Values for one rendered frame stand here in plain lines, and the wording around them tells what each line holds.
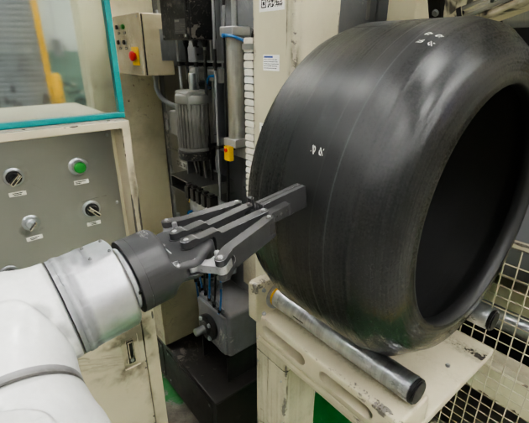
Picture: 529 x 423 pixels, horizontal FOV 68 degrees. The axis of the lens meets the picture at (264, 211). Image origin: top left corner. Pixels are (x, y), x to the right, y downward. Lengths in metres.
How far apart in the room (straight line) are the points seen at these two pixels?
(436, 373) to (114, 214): 0.77
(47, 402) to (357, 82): 0.46
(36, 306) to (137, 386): 0.85
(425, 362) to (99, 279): 0.72
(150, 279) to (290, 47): 0.55
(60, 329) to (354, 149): 0.35
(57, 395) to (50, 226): 0.67
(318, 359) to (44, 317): 0.55
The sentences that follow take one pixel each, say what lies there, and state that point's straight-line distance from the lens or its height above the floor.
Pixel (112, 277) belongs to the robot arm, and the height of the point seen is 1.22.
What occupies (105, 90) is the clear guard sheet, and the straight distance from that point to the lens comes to 0.90.
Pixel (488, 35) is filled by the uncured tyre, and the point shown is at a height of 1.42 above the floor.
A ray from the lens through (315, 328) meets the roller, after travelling 0.79.
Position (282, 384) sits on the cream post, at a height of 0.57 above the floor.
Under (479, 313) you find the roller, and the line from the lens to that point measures 0.92.
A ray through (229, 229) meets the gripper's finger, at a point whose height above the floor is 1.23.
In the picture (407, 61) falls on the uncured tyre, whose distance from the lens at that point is 0.53.
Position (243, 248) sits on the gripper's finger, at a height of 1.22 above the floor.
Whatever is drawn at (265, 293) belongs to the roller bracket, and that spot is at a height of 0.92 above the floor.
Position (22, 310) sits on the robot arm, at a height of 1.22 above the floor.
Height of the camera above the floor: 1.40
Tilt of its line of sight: 22 degrees down
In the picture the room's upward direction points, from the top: straight up
